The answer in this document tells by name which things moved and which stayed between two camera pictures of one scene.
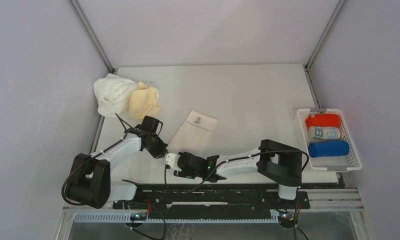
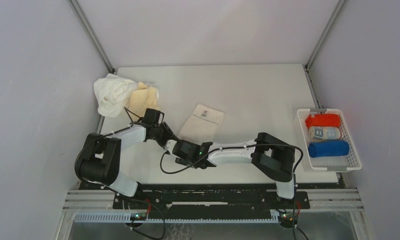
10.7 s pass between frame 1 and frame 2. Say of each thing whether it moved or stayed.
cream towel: moved
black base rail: stayed
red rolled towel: stayed
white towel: stayed
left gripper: moved
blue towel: stayed
